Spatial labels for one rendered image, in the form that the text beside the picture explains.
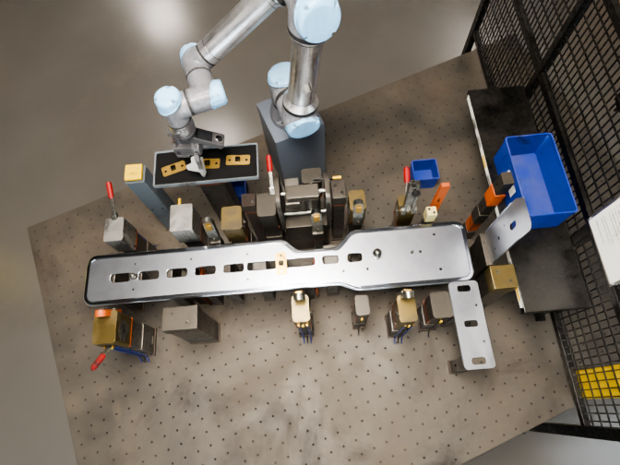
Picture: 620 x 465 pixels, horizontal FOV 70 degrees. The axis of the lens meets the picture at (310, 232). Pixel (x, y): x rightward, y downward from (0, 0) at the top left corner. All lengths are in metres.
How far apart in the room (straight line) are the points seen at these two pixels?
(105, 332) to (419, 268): 1.08
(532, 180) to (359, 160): 0.75
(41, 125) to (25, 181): 0.43
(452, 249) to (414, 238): 0.14
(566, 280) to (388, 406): 0.77
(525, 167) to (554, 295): 0.48
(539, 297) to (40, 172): 3.01
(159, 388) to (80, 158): 1.91
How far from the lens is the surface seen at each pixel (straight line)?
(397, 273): 1.58
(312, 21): 1.19
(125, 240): 1.74
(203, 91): 1.34
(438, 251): 1.64
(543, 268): 1.70
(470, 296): 1.62
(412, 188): 1.48
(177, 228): 1.60
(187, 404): 1.89
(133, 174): 1.69
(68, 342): 2.11
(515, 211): 1.46
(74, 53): 3.98
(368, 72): 3.34
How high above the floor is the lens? 2.51
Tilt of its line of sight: 68 degrees down
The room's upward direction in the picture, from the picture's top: 7 degrees counter-clockwise
